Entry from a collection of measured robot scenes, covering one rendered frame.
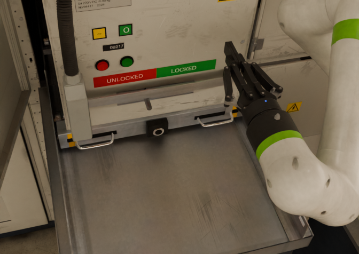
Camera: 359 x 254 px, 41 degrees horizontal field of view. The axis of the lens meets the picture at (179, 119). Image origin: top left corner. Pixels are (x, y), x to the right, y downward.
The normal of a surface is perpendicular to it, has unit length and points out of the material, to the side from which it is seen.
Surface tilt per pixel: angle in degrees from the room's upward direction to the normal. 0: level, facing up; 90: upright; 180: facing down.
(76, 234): 0
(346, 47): 51
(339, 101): 46
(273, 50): 90
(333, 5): 80
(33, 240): 0
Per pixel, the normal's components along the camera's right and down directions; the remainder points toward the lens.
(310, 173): 0.13, -0.44
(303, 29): -0.40, 0.76
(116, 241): 0.05, -0.66
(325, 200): 0.60, 0.44
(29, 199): 0.27, 0.73
